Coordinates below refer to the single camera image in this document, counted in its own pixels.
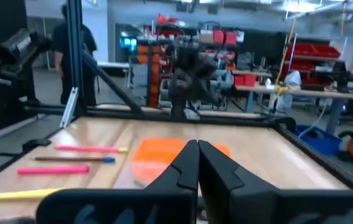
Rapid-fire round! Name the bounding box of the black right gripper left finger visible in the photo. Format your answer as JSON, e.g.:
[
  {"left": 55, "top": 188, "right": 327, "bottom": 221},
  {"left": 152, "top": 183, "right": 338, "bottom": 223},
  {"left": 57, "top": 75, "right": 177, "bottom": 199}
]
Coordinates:
[{"left": 35, "top": 139, "right": 200, "bottom": 224}]

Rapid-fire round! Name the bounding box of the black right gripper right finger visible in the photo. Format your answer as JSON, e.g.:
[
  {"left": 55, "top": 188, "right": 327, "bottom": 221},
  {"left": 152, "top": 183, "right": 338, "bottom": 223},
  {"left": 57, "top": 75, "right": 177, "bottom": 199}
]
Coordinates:
[{"left": 198, "top": 139, "right": 353, "bottom": 224}]

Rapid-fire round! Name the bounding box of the pink pencil with yellow eraser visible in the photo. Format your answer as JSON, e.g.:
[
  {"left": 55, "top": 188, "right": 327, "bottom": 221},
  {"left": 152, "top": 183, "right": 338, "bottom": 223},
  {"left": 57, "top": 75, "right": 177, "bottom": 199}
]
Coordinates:
[{"left": 54, "top": 144, "right": 129, "bottom": 154}]

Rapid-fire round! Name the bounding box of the brown pencil with blue eraser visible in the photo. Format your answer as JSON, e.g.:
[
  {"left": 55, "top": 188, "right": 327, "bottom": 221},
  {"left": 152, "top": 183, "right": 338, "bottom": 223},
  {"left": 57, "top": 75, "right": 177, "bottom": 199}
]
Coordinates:
[{"left": 30, "top": 156, "right": 116, "bottom": 164}]

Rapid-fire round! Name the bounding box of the pink highlighter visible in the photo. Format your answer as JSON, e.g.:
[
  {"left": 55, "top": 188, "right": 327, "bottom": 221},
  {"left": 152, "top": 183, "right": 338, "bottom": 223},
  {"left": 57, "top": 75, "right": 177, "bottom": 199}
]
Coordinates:
[{"left": 17, "top": 164, "right": 90, "bottom": 175}]

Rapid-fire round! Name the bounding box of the yellow highlighter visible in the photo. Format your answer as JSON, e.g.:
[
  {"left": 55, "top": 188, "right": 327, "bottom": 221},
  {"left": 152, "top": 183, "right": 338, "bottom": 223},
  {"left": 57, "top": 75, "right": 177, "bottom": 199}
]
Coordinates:
[{"left": 0, "top": 187, "right": 65, "bottom": 202}]

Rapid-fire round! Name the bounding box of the clear plastic supply box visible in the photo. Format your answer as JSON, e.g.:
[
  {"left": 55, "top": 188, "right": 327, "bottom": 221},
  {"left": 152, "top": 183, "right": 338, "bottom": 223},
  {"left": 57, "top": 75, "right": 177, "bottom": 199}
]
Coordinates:
[{"left": 113, "top": 160, "right": 177, "bottom": 190}]

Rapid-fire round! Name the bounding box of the orange plastic box lid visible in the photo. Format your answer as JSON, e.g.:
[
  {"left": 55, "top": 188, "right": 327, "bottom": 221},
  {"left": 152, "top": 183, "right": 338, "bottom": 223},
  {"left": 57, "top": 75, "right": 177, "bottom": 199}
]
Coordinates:
[{"left": 131, "top": 138, "right": 232, "bottom": 163}]

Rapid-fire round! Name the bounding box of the shelving unit with orange drawers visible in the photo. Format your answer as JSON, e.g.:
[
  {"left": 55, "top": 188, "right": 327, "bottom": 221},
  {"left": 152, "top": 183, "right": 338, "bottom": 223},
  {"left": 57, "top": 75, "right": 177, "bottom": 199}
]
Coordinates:
[{"left": 135, "top": 40, "right": 239, "bottom": 111}]

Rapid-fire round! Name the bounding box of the gray drawer organizer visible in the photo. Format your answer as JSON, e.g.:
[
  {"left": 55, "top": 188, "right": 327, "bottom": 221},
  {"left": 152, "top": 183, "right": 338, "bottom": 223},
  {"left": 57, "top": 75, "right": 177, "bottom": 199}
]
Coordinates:
[{"left": 237, "top": 52, "right": 256, "bottom": 71}]

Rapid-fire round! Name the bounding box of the small wooden table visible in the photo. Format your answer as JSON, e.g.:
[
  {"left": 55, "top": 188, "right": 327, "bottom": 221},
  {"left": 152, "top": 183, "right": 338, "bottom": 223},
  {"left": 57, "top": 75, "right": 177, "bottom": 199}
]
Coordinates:
[{"left": 232, "top": 70, "right": 272, "bottom": 78}]

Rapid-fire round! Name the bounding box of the red-orange bag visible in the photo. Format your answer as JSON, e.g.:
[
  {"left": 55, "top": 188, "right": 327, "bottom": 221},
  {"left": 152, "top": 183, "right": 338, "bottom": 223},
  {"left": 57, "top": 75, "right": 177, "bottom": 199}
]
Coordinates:
[{"left": 156, "top": 12, "right": 179, "bottom": 26}]

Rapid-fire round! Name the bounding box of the cyan lit screen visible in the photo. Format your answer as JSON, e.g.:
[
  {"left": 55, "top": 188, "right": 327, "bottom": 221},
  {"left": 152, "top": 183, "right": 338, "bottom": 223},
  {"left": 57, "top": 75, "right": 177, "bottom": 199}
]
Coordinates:
[{"left": 120, "top": 37, "right": 138, "bottom": 52}]

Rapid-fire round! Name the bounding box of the white table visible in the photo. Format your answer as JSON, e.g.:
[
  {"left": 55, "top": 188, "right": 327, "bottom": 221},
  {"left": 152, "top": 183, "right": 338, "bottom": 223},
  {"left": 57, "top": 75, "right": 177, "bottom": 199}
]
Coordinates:
[{"left": 96, "top": 61, "right": 130, "bottom": 88}]

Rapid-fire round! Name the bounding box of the blue plastic bin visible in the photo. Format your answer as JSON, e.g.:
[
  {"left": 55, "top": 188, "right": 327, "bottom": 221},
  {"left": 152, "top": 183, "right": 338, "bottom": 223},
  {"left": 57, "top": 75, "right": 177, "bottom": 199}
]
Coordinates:
[{"left": 294, "top": 124, "right": 342, "bottom": 156}]

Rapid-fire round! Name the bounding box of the large red bin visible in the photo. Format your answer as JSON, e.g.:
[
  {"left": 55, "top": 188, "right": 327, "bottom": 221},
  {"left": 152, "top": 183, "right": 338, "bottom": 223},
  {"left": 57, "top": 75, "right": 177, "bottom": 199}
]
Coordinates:
[
  {"left": 289, "top": 60, "right": 316, "bottom": 72},
  {"left": 314, "top": 45, "right": 341, "bottom": 58},
  {"left": 294, "top": 43, "right": 319, "bottom": 57}
]

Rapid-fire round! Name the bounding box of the long wooden workbench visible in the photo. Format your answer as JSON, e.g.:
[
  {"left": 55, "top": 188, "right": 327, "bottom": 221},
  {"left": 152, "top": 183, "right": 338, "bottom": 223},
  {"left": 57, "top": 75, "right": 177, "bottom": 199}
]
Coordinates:
[{"left": 235, "top": 83, "right": 353, "bottom": 134}]

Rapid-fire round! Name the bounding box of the black lab equipment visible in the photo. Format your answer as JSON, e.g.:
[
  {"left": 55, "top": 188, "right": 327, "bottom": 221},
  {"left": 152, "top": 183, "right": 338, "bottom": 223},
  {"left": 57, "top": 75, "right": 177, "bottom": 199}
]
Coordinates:
[{"left": 309, "top": 60, "right": 351, "bottom": 93}]

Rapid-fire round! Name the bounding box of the person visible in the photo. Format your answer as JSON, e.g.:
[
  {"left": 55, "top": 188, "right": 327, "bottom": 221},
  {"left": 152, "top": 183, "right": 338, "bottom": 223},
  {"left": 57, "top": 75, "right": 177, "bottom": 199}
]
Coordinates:
[{"left": 51, "top": 2, "right": 99, "bottom": 106}]

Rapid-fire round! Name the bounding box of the black corner bracket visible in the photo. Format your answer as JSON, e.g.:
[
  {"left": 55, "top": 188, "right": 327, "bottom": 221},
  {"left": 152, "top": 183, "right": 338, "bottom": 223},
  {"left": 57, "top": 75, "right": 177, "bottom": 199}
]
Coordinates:
[{"left": 269, "top": 116, "right": 297, "bottom": 133}]

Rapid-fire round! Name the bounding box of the hanging yellow cable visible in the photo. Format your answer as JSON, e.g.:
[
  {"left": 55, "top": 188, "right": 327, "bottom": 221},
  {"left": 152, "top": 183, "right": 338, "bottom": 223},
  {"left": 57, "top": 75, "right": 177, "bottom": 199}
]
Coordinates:
[{"left": 274, "top": 17, "right": 297, "bottom": 94}]

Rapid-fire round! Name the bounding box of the white wire rack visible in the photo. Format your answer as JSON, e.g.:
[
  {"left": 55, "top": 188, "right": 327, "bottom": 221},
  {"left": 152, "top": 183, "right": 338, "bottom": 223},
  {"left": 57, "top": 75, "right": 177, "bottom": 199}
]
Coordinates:
[{"left": 283, "top": 34, "right": 348, "bottom": 86}]

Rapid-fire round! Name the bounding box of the white cable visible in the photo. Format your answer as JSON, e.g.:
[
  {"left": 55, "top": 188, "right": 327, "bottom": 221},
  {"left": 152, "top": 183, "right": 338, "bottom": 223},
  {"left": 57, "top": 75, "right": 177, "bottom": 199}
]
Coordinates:
[{"left": 297, "top": 98, "right": 329, "bottom": 139}]

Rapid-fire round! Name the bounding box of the black aluminium table frame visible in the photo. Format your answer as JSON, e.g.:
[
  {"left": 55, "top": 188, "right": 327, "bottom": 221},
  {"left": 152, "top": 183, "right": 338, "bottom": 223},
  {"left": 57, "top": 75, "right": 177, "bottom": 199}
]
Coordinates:
[{"left": 0, "top": 0, "right": 353, "bottom": 190}]

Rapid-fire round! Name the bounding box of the silver angle bracket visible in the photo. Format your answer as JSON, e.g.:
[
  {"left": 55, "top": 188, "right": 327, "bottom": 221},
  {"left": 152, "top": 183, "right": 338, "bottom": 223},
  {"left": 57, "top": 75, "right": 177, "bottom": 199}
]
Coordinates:
[{"left": 59, "top": 86, "right": 80, "bottom": 129}]

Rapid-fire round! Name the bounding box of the black frame clamp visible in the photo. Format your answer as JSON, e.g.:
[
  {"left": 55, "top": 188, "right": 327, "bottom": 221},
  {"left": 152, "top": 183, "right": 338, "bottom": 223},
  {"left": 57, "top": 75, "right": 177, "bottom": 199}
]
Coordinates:
[{"left": 22, "top": 138, "right": 52, "bottom": 152}]

